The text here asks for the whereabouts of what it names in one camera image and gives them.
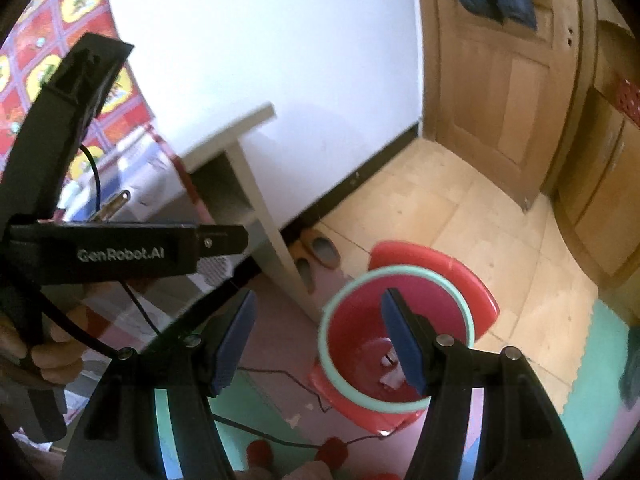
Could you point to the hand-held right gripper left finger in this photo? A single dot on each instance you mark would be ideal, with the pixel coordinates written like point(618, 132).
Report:
point(232, 345)

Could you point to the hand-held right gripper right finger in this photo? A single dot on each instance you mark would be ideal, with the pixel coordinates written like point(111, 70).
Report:
point(402, 345)

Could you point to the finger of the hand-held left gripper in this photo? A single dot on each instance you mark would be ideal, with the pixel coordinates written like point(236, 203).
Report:
point(220, 241)

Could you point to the red bin with green rim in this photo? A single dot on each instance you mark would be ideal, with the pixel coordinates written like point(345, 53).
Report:
point(350, 350)

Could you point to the person's left hand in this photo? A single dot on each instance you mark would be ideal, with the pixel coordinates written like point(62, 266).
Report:
point(65, 365)

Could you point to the small white scrap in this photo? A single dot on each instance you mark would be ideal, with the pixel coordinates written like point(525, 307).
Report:
point(395, 384)

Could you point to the beige bedside table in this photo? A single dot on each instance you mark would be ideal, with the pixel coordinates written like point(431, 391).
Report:
point(260, 210)

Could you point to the checked heart blanket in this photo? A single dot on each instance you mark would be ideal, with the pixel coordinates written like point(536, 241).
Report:
point(150, 185)

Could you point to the red plastic stool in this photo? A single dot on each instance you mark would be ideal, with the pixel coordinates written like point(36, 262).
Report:
point(480, 305)

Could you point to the brown slipper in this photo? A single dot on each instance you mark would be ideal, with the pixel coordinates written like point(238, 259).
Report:
point(304, 267)
point(325, 250)

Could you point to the red slipper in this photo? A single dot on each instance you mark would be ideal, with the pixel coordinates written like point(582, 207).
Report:
point(332, 452)
point(260, 452)

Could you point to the colourful foam floor mat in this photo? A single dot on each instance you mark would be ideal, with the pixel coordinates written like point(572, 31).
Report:
point(590, 360)

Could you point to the wooden cabinet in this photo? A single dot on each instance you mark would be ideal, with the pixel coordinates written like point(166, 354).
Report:
point(600, 185)

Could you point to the wooden door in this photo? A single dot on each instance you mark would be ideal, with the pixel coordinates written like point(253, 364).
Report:
point(480, 85)

